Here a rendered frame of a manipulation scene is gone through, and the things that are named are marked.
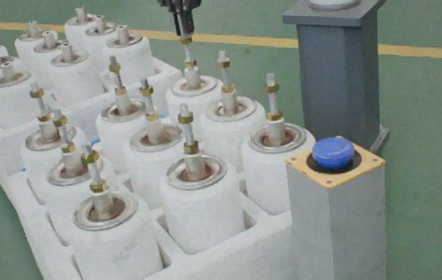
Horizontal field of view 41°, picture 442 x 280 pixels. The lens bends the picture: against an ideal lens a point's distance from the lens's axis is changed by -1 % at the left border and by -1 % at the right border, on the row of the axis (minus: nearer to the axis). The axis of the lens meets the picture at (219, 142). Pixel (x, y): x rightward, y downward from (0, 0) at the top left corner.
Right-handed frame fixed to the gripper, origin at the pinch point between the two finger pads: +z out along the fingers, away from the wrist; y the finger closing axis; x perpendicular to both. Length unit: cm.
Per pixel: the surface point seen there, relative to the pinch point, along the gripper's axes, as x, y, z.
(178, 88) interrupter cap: -2.2, -1.3, 10.2
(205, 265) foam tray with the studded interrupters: -22.3, 27.1, 17.6
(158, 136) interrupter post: -14.4, 10.1, 9.6
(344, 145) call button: -12.3, 39.8, 2.5
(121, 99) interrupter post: -12.3, -1.6, 8.0
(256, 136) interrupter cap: -6.6, 20.8, 10.1
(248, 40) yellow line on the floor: 66, -60, 36
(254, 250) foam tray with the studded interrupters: -16.1, 28.5, 18.7
